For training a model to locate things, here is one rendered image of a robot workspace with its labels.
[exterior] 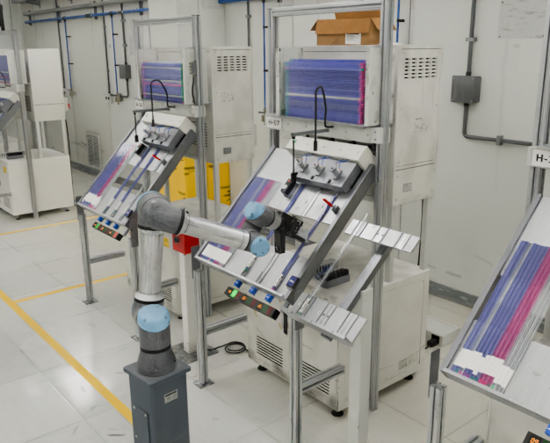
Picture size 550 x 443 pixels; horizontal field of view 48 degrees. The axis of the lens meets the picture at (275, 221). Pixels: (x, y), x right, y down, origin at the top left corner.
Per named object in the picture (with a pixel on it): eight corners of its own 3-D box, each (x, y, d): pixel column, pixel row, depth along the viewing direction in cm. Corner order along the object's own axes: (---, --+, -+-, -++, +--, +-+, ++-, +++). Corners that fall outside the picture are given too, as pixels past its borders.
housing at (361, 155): (372, 180, 276) (358, 160, 267) (300, 165, 312) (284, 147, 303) (381, 166, 278) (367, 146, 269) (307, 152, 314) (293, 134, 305)
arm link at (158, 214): (152, 199, 213) (276, 236, 233) (147, 193, 223) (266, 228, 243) (141, 231, 215) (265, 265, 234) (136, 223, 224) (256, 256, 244)
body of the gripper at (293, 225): (305, 222, 260) (286, 213, 252) (297, 241, 259) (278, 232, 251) (293, 219, 266) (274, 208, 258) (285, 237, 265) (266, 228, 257)
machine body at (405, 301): (337, 424, 292) (340, 301, 275) (248, 367, 344) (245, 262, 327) (423, 377, 332) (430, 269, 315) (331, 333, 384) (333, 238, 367)
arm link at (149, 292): (134, 337, 235) (141, 196, 223) (129, 321, 249) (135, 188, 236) (166, 335, 239) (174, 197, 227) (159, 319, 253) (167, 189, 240)
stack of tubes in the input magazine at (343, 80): (360, 125, 266) (362, 60, 258) (284, 115, 304) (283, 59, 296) (379, 122, 273) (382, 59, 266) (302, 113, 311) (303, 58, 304)
